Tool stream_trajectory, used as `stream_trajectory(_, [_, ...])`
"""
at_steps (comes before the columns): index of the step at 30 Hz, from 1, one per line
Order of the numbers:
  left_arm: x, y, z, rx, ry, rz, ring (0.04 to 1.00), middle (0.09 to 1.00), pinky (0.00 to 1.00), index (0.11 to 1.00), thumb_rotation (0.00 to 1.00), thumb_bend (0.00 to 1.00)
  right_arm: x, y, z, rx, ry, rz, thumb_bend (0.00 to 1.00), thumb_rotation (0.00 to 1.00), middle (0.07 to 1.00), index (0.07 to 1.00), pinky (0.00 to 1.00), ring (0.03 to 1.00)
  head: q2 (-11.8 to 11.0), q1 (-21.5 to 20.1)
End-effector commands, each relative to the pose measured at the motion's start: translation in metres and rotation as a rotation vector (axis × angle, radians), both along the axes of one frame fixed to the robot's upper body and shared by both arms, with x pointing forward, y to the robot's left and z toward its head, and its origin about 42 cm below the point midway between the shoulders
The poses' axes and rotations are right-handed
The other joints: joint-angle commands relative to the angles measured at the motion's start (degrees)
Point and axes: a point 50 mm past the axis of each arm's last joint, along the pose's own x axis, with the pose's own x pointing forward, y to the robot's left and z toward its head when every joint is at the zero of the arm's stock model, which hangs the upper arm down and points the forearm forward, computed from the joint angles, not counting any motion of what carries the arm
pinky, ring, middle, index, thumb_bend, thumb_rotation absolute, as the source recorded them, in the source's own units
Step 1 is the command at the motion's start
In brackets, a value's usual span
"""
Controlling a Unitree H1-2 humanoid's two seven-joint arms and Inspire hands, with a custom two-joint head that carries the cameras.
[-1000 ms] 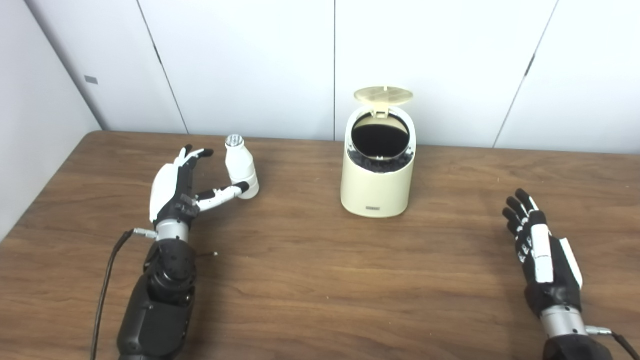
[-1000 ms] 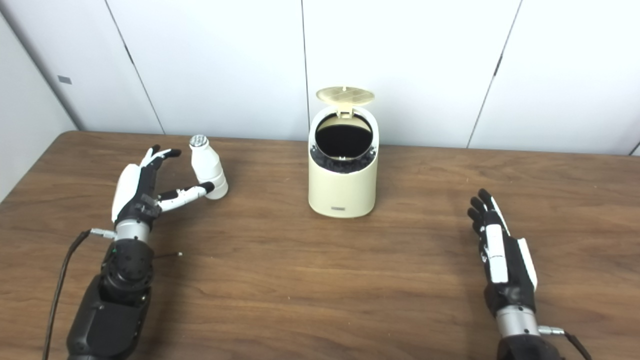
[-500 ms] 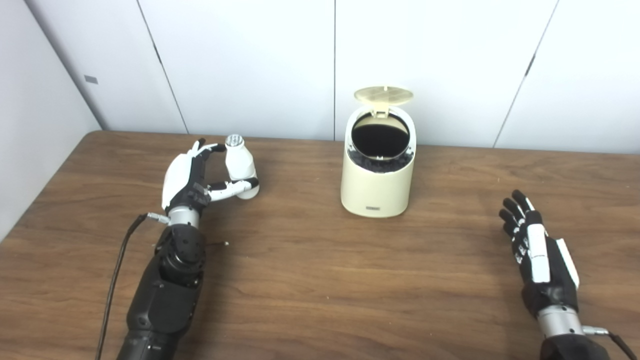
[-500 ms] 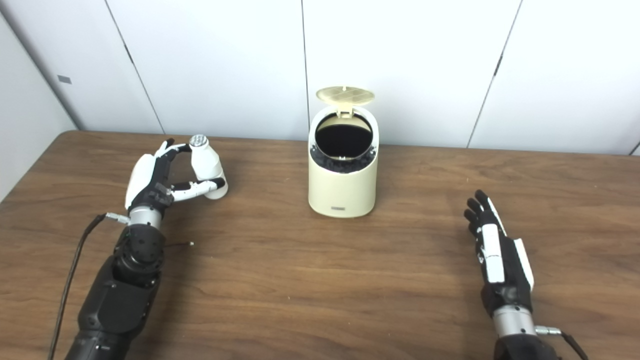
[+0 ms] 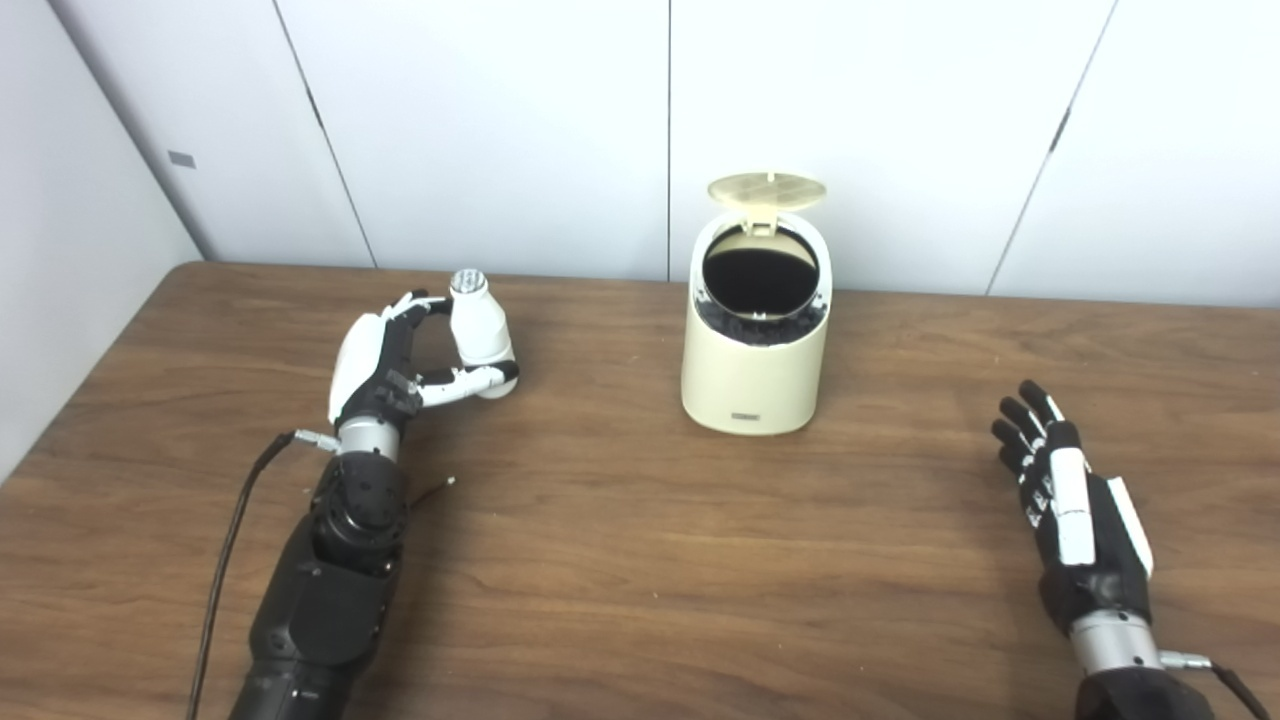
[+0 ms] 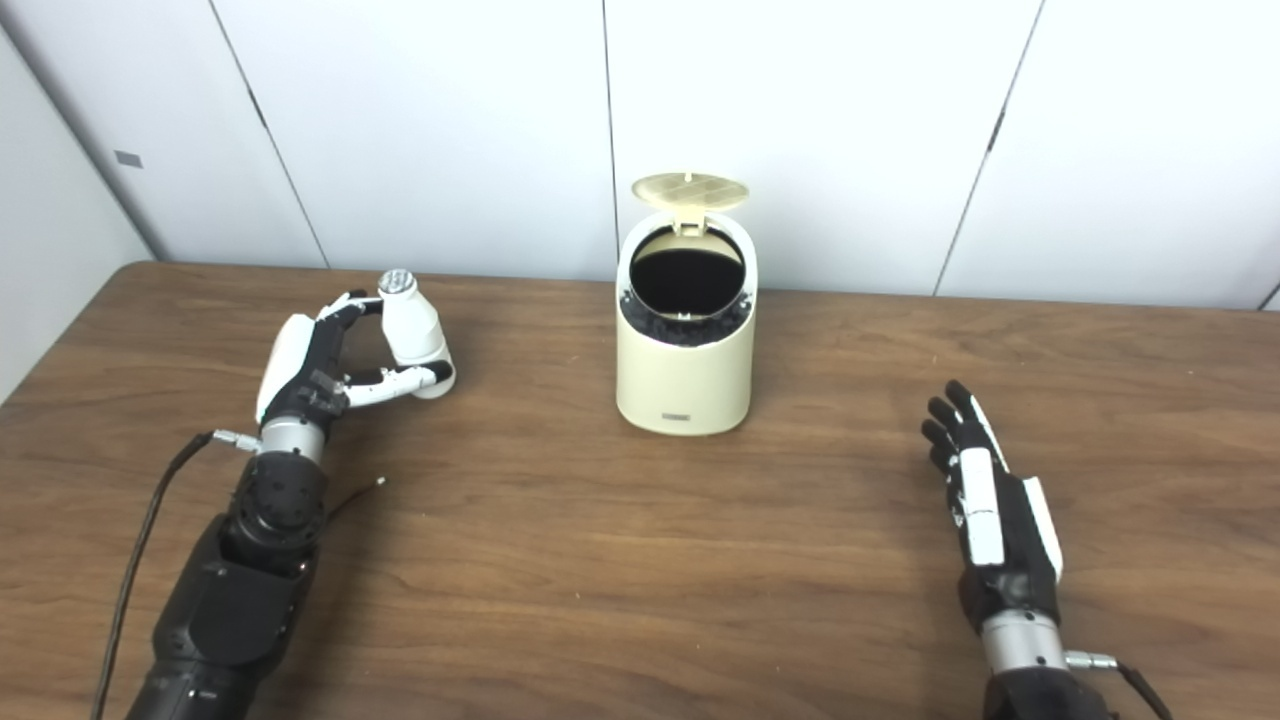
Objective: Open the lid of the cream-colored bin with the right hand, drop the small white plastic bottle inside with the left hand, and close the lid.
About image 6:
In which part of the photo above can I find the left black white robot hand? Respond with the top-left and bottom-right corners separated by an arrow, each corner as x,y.
255,290 -> 456,433

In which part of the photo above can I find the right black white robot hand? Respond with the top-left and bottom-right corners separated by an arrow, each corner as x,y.
920,380 -> 1065,633

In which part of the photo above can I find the small white plastic bottle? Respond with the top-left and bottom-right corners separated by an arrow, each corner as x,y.
377,269 -> 457,400

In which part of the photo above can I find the round cream bin lid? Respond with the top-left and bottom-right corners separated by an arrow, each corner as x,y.
632,172 -> 751,236

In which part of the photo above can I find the cream-colored bin body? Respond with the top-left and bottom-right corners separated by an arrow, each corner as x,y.
615,212 -> 759,437

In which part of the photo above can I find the thin black left arm wire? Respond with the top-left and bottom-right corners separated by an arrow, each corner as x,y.
325,477 -> 387,521

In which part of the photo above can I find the thick black right wrist cable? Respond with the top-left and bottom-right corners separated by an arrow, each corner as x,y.
1064,650 -> 1176,720

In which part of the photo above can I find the thick black wrist cable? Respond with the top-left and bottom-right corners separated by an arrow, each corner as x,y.
1064,650 -> 1176,720
90,430 -> 263,720

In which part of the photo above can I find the thick black left wrist cable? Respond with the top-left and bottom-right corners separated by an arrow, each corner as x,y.
90,430 -> 263,720

